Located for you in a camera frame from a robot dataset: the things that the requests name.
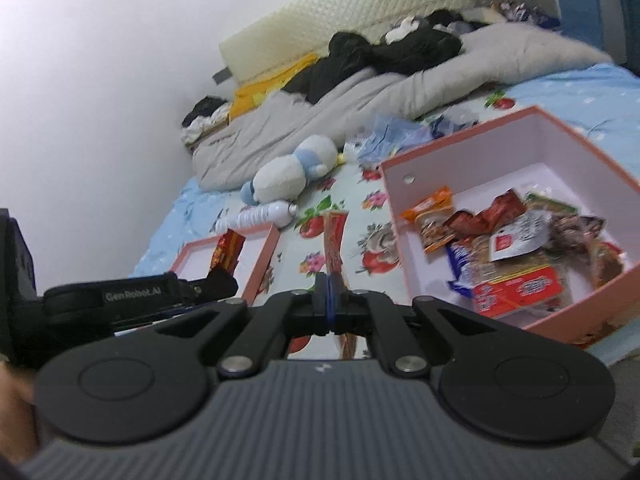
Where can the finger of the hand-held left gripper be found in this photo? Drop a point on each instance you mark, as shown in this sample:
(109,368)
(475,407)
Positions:
(145,322)
(215,285)

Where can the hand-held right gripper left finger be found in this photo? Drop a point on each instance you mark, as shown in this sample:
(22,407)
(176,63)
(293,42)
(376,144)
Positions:
(315,305)

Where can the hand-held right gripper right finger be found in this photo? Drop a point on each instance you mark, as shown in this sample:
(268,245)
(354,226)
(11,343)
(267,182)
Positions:
(345,305)

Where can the shallow pink box lid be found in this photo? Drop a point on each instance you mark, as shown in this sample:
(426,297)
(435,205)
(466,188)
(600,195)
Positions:
(200,260)

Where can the red yellow snack packet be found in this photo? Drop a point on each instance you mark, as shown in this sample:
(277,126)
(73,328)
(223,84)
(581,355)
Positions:
(227,250)

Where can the dark red snack packet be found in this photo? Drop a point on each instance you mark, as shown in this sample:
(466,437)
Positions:
(332,240)

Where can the blue snack packet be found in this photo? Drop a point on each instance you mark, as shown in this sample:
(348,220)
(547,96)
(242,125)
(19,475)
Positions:
(462,260)

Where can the orange snack packet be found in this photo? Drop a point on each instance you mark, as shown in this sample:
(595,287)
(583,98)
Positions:
(430,205)

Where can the red brown snack packet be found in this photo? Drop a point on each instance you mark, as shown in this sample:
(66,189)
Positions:
(462,222)
(502,207)

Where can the deep pink box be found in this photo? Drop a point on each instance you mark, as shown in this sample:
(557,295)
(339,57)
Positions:
(500,160)

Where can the green label snack packet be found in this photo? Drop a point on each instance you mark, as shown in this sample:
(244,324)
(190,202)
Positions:
(550,203)

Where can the person's left hand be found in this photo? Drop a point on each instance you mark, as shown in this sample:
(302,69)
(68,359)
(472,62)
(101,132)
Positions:
(12,410)

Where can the white plastic bottle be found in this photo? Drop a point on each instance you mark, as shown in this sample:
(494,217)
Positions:
(260,214)

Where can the white and blue plush toy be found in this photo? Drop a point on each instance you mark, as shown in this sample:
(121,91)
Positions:
(280,175)

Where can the white crumpled garment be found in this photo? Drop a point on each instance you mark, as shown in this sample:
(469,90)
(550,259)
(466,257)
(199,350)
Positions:
(200,132)

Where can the silver foil packet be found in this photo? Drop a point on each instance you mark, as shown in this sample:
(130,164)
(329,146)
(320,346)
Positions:
(352,149)

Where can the black folded garment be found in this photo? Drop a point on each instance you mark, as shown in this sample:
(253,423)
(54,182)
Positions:
(205,107)

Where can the light blue plastic bag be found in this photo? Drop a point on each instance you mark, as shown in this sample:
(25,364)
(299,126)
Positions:
(390,132)

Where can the grey duvet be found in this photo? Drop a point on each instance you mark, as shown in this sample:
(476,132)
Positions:
(300,120)

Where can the yellow pillow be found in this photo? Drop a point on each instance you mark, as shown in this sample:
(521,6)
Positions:
(250,97)

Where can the clear bluish plastic bag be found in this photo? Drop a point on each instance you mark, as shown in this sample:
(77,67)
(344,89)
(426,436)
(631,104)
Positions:
(455,120)

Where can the black clothing pile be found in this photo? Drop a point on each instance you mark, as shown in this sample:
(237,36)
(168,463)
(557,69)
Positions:
(400,50)

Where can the black and white plush toy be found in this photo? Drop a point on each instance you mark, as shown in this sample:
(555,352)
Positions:
(400,32)

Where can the cream quilted headboard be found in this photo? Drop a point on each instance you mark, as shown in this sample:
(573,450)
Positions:
(325,15)

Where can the blue starry bedsheet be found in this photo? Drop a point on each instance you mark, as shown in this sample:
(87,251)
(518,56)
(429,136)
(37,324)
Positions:
(575,95)

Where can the purple patterned cloth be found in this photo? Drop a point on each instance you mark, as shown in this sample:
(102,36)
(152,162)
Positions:
(525,12)

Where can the grey wall switch plate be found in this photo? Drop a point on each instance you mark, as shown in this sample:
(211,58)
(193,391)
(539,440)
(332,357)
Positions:
(223,76)

